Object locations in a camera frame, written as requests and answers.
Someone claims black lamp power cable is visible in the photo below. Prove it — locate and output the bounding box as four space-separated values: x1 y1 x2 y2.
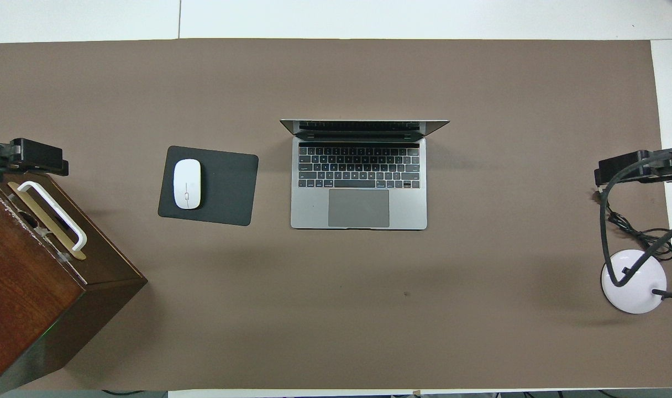
594 188 672 262

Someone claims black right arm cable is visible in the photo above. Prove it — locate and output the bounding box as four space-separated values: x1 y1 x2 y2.
599 148 672 289

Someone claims grey laptop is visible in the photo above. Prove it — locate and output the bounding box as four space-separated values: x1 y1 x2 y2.
280 118 450 231

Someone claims brown table mat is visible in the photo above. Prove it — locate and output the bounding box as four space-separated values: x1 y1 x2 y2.
0 38 671 391

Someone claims dark brown wooden box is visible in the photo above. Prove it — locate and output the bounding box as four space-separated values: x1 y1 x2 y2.
0 171 149 396

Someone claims white desk lamp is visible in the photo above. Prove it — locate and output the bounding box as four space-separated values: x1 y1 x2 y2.
600 214 672 315

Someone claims black mouse pad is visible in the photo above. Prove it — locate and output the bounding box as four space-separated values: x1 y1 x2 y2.
157 145 259 227

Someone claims white computer mouse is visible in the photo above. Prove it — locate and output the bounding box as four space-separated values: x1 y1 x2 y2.
173 159 202 210

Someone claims brass handle plate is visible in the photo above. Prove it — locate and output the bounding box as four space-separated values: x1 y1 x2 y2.
7 181 87 261

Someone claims white box handle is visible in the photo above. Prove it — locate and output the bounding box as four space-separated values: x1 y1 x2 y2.
17 181 88 253

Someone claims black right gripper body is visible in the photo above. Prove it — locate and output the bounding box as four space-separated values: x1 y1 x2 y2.
644 148 672 183

